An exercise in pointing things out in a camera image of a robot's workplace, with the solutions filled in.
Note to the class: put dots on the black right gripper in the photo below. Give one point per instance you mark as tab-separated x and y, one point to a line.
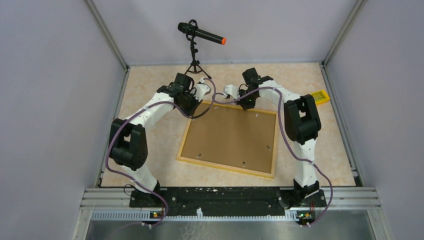
245	106

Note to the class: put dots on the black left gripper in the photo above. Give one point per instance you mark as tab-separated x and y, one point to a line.
191	111

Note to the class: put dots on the yellow wooden picture frame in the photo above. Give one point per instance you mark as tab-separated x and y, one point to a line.
225	167

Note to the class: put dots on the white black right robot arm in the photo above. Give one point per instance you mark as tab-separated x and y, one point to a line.
300	123

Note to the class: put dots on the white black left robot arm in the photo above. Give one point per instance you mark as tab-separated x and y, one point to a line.
128	145

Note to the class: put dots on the black microphone tripod stand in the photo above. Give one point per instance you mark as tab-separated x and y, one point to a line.
194	66

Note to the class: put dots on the black microphone orange tip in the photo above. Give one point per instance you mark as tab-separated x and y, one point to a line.
201	32

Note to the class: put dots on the yellow screwdriver bit box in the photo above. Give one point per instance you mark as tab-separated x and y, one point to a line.
320	97

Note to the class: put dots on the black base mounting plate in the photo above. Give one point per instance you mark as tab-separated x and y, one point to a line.
286	197

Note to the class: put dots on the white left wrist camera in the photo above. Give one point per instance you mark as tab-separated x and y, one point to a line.
201	89

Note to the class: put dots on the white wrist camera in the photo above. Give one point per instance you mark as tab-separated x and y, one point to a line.
231	91
201	89

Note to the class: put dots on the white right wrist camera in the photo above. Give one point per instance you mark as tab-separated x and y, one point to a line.
231	91

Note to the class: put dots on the brown frame backing board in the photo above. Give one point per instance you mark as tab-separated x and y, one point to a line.
232	136

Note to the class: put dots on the aluminium front rail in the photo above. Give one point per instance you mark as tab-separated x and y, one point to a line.
114	204

